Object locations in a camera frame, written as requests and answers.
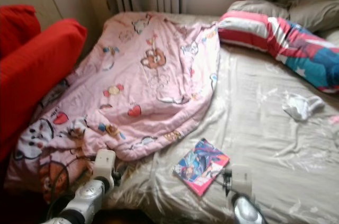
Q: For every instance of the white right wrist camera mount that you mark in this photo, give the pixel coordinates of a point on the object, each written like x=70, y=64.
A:
x=242, y=180

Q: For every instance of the pink cartoon print blanket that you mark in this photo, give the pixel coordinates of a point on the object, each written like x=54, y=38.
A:
x=137, y=75

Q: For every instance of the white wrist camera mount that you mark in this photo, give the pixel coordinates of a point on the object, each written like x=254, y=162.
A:
x=242, y=180
x=105, y=161

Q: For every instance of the colourful comic book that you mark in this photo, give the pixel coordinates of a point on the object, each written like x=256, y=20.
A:
x=201, y=167

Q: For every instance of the red folded cushion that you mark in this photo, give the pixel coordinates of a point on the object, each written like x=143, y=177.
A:
x=42, y=65

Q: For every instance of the striped pink blue bolster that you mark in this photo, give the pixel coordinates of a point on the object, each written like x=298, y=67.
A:
x=280, y=41

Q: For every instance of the white sock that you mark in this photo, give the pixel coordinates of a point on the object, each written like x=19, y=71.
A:
x=301, y=107

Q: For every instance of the bed with beige sheet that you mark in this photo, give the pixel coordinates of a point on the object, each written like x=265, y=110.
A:
x=254, y=144

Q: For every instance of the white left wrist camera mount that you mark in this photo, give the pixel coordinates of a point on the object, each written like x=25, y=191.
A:
x=105, y=161

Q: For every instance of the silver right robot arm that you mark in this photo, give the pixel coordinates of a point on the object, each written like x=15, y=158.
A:
x=246, y=211

